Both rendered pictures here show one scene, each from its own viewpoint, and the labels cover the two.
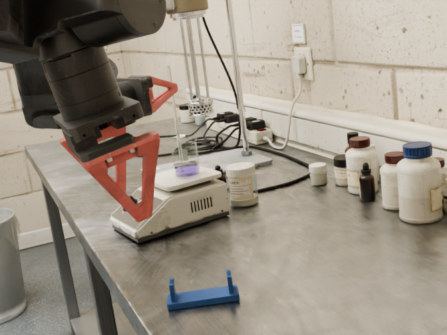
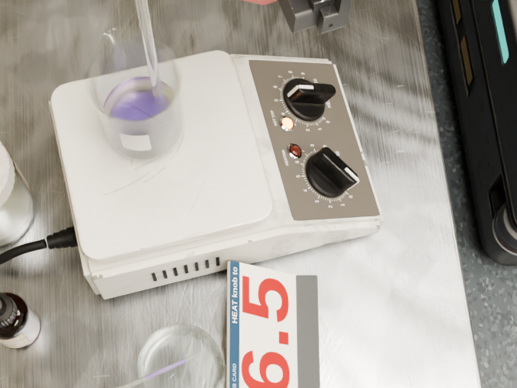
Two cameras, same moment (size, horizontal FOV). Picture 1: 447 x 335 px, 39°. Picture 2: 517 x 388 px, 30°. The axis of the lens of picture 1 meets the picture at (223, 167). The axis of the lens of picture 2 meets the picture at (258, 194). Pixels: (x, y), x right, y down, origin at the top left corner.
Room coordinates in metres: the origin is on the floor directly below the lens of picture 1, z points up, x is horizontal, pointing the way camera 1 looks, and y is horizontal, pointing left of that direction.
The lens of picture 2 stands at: (1.40, 0.19, 1.39)
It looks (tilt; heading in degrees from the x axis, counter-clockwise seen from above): 71 degrees down; 192
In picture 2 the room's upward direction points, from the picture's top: 3 degrees clockwise
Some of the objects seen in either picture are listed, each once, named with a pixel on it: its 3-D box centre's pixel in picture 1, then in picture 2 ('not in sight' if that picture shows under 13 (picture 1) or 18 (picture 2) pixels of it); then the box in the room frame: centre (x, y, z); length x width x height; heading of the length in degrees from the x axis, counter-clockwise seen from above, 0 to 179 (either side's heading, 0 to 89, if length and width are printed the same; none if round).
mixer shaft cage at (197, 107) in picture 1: (194, 64); not in sight; (1.59, 0.04, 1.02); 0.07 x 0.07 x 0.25
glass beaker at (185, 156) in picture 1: (186, 157); (138, 98); (1.18, 0.07, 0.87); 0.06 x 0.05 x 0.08; 40
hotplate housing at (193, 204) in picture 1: (173, 201); (203, 168); (1.18, 0.11, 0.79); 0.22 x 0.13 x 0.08; 120
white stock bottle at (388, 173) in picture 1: (396, 180); not in sight; (1.10, -0.31, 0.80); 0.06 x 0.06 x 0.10
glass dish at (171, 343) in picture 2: not in sight; (181, 368); (1.31, 0.13, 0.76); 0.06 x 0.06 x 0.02
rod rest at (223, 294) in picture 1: (201, 288); not in sight; (0.82, 0.05, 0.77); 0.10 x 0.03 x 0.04; 92
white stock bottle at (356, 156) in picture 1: (361, 165); not in sight; (1.22, -0.27, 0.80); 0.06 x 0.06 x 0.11
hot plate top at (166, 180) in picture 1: (181, 177); (160, 152); (1.20, 0.08, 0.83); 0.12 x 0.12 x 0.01; 30
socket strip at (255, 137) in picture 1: (236, 127); not in sight; (1.96, -0.06, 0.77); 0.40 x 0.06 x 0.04; 21
